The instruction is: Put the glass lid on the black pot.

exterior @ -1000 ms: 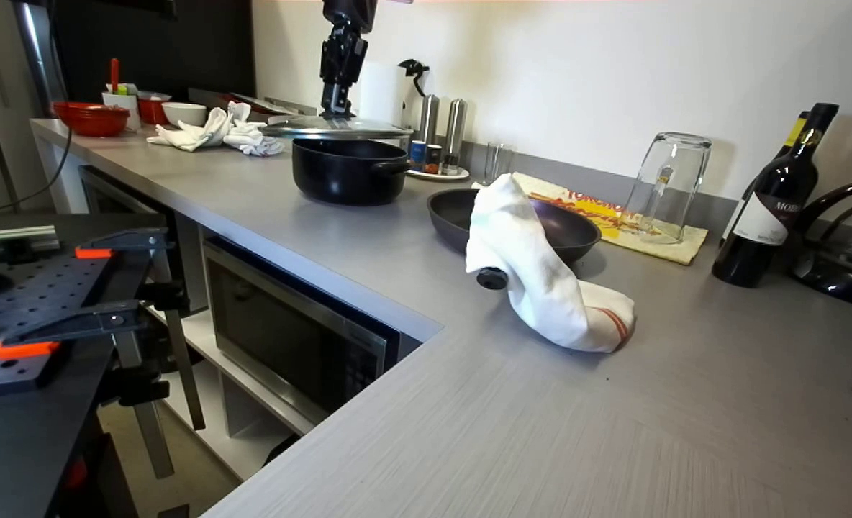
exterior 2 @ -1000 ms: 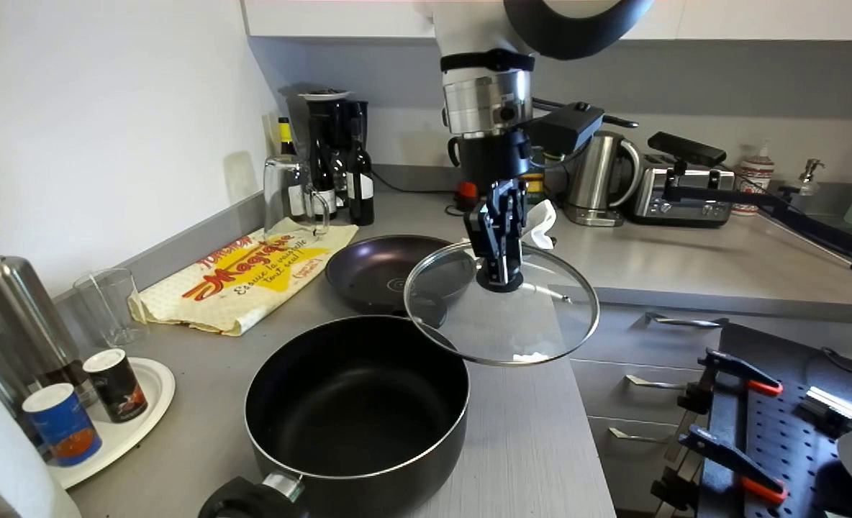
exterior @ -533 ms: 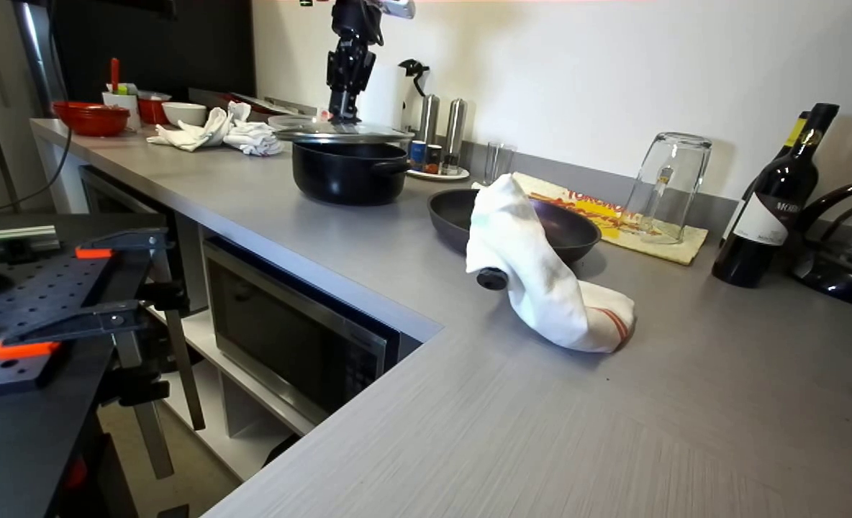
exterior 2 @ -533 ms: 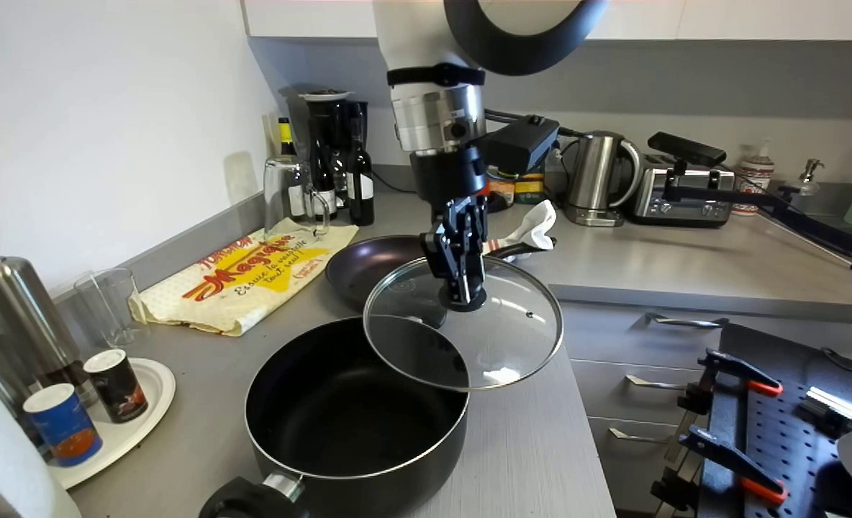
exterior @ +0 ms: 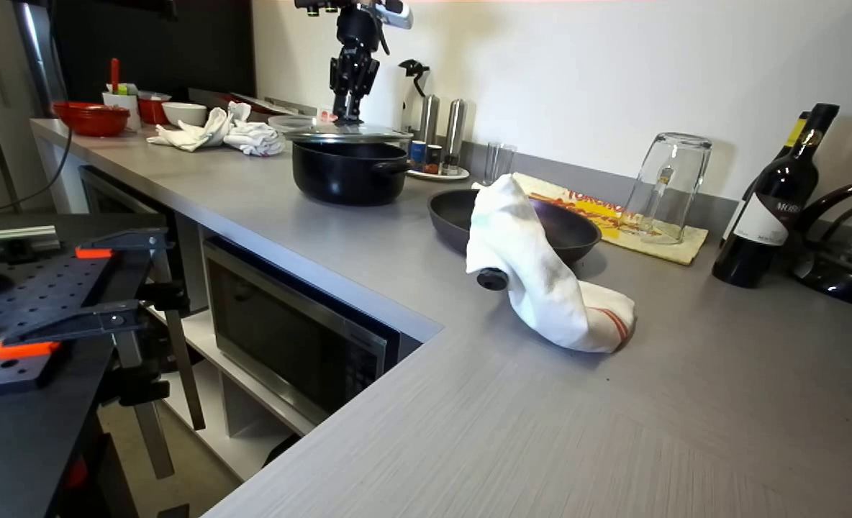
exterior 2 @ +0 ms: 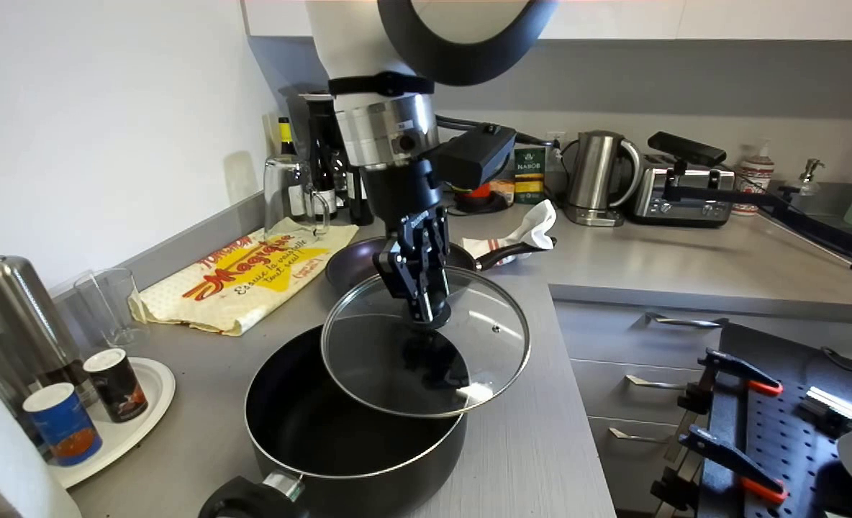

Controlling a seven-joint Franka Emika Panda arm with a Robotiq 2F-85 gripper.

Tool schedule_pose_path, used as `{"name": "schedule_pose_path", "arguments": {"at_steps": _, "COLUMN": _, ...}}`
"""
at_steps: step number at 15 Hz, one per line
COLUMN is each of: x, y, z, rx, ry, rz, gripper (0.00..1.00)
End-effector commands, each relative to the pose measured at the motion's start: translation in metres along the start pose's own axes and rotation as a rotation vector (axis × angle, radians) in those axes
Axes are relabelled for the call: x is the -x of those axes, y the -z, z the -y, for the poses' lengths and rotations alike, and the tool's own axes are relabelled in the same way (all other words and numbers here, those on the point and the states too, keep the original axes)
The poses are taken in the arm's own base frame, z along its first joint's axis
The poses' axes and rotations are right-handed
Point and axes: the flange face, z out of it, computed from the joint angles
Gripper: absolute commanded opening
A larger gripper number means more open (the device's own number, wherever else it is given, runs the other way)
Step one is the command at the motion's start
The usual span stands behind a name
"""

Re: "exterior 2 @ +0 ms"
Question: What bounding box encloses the clear glass jar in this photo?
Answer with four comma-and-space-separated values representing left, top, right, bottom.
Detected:
737, 141, 780, 197

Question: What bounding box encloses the clear drinking glass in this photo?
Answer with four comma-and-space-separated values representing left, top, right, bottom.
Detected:
67, 269, 150, 354

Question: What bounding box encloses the dark brown printed cup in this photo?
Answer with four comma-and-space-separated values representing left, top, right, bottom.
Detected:
79, 346, 150, 425

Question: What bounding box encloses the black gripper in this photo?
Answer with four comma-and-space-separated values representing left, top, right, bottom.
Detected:
363, 156, 454, 328

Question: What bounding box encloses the blue printed cup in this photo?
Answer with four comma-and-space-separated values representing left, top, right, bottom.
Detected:
19, 383, 104, 469

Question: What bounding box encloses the short metal drawer handle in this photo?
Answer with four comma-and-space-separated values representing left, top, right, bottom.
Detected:
622, 370, 688, 393
603, 423, 680, 448

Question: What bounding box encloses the large black cooking pot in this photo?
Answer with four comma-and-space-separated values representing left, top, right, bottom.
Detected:
195, 321, 472, 518

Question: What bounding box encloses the long metal drawer handle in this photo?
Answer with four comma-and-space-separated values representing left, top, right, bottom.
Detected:
631, 310, 730, 337

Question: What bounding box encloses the chrome faucet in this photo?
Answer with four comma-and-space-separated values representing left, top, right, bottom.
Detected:
796, 156, 826, 197

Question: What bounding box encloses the white oval plate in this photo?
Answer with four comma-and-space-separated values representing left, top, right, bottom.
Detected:
45, 354, 177, 494

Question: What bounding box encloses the black clamp with orange handle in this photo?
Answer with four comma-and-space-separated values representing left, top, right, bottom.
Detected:
675, 347, 788, 418
649, 425, 790, 513

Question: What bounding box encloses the wide white cabinet door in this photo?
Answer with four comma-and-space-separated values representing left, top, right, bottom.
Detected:
539, 0, 852, 43

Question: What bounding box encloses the white dish cloth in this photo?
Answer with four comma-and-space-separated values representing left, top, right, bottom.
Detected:
459, 197, 562, 262

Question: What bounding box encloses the yellow cloth with red print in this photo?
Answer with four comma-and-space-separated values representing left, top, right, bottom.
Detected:
126, 216, 363, 338

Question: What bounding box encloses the narrow white cabinet door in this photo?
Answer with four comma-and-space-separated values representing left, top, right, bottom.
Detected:
238, 0, 317, 39

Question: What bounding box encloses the black round trivet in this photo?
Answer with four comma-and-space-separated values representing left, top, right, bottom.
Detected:
448, 186, 518, 219

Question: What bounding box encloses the bottle with yellow cap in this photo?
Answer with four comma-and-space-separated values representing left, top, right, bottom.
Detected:
274, 115, 310, 225

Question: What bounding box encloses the glass lid with black knob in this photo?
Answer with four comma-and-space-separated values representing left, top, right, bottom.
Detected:
320, 264, 536, 420

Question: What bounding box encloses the green tea box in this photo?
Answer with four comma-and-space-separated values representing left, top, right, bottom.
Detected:
508, 144, 550, 208

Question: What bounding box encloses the stainless steel electric kettle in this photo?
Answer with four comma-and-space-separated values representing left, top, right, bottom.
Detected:
559, 128, 645, 231

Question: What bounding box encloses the blue perforated board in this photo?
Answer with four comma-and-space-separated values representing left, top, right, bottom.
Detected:
697, 318, 852, 518

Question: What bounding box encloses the tall steel thermos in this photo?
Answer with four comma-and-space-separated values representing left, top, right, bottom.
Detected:
0, 254, 90, 386

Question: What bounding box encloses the black frying pan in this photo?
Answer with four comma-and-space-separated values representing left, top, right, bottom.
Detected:
323, 235, 544, 295

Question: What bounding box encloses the black coffee machine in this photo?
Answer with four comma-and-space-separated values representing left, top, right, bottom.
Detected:
278, 87, 370, 225

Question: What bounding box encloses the silver toaster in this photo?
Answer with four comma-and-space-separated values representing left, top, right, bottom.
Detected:
631, 128, 740, 231

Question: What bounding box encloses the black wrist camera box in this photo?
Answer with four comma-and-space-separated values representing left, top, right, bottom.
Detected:
428, 124, 521, 192

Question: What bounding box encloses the white paper towel roll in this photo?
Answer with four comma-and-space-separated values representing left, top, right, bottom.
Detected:
0, 357, 82, 518

